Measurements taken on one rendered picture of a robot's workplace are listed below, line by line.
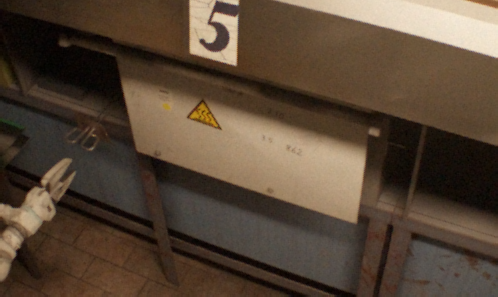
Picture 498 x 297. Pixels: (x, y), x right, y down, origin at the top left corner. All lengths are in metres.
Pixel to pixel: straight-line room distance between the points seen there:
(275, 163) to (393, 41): 0.65
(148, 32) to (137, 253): 1.67
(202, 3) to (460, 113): 0.45
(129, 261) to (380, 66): 1.88
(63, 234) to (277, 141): 1.54
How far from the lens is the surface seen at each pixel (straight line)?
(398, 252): 1.93
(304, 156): 1.54
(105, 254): 2.81
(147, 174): 2.15
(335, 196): 1.61
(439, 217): 1.80
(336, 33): 1.06
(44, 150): 2.55
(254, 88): 1.30
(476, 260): 1.96
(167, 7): 1.18
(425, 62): 1.04
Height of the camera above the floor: 2.27
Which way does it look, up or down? 45 degrees down
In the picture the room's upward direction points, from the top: 4 degrees counter-clockwise
